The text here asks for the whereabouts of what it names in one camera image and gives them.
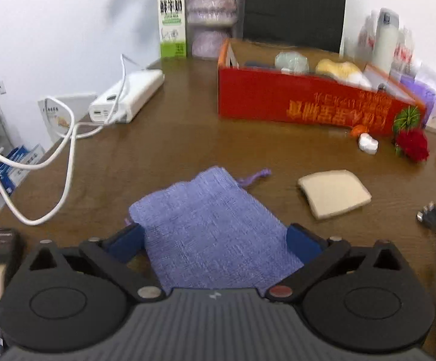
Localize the purple tissue pack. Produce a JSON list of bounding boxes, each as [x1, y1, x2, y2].
[[400, 64, 436, 122]]

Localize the red cardboard box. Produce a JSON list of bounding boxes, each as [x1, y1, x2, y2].
[[217, 38, 427, 137]]

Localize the brown wooden desktop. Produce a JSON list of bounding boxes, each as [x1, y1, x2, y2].
[[0, 39, 436, 361]]

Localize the white power bank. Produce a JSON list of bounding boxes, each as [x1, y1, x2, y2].
[[89, 69, 165, 124]]

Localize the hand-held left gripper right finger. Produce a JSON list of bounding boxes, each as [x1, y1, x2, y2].
[[265, 224, 414, 303]]

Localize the red artificial rose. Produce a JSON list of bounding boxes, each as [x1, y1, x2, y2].
[[392, 106, 430, 163]]

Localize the white charging cable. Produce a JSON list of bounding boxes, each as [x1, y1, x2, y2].
[[0, 54, 144, 226]]

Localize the bread slice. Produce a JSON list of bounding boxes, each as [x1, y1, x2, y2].
[[298, 170, 373, 221]]

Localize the white wall plate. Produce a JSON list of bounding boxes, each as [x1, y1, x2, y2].
[[38, 92, 98, 140]]

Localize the white thermos bottle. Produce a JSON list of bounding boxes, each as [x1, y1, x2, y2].
[[370, 8, 400, 75]]

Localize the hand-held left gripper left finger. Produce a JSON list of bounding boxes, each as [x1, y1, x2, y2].
[[19, 224, 166, 303]]

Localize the white and green milk carton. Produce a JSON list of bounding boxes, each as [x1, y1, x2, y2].
[[157, 0, 187, 60]]

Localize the purple fabric pouch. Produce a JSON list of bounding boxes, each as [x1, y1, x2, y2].
[[128, 166, 306, 296]]

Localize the purple ribbed vase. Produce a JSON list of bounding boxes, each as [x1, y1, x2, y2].
[[186, 0, 238, 60]]

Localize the pale green wrapped bundle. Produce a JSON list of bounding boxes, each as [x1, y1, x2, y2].
[[274, 51, 309, 75]]

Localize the small white and orange toy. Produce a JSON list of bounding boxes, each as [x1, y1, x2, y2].
[[351, 125, 379, 156]]

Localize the yellow and white plush toy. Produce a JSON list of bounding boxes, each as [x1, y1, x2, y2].
[[315, 59, 373, 90]]

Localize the blue and white boxes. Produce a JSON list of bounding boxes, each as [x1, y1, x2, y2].
[[0, 145, 46, 193]]

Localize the clear water bottle red label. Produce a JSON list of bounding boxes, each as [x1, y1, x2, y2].
[[395, 26, 416, 76], [358, 15, 376, 63]]

